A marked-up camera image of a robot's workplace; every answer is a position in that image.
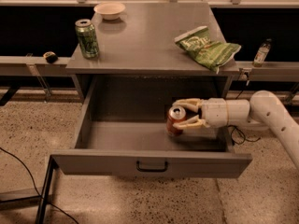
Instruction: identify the grey open top drawer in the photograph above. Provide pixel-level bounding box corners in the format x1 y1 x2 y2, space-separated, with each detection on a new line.
52 75 252 178

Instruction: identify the small black round object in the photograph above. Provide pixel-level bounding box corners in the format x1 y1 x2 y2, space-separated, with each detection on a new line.
43 51 58 63

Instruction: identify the grey ledge rail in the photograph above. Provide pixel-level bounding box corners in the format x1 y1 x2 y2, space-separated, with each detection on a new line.
0 56 70 77

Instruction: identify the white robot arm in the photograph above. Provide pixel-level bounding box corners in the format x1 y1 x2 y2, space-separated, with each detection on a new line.
173 91 299 168

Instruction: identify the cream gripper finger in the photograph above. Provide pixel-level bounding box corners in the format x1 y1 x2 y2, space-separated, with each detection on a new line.
173 98 204 113
173 115 209 130

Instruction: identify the grey metal cabinet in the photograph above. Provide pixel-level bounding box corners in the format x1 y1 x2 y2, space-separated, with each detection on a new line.
35 2 240 224

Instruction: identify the black drawer handle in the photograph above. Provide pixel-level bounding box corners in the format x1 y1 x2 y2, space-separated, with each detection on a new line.
136 161 168 173

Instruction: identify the green chip bag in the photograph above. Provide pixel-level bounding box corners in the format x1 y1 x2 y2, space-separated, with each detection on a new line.
174 26 241 74

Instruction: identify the white paper bowl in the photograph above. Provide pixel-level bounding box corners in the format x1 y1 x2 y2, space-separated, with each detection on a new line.
93 2 125 21

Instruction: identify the small clear bottle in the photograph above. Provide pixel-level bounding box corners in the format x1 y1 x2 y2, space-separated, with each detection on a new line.
252 38 272 67

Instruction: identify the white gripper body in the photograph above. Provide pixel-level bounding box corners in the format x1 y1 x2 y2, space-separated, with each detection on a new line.
201 98 228 128

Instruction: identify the black cable left floor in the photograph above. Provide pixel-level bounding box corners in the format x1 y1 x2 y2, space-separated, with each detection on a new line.
0 147 80 224

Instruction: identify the red coke can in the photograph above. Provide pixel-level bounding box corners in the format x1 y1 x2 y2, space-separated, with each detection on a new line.
166 105 186 136

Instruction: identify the green soda can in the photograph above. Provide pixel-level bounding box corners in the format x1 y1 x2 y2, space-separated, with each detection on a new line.
75 19 99 59

